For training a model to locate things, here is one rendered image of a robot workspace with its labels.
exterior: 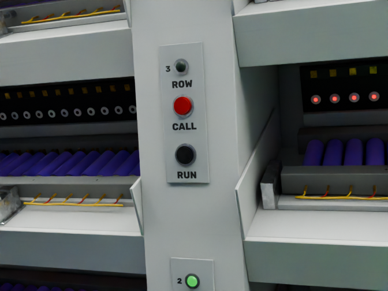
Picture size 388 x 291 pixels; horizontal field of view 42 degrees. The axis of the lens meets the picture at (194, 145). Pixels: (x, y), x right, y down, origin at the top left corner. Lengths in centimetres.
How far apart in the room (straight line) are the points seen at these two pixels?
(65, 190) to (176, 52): 21
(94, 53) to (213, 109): 13
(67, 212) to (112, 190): 5
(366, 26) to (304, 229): 18
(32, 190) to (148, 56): 22
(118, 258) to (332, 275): 20
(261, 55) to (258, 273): 19
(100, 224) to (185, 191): 11
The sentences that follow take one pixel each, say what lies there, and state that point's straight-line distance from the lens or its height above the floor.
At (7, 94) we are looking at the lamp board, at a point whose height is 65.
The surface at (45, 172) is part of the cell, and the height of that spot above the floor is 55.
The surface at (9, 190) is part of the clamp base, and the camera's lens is 59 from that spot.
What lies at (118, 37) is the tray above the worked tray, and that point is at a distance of 48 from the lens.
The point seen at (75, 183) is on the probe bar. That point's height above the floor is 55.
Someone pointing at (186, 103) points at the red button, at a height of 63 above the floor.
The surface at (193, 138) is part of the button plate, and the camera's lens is 45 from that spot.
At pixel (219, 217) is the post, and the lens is 45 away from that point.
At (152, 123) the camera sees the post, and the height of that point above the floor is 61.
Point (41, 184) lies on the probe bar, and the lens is 59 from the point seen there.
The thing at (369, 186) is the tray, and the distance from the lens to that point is 50.
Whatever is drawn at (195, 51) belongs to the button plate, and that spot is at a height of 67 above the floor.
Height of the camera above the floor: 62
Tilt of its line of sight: 4 degrees down
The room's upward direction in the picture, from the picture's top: 3 degrees counter-clockwise
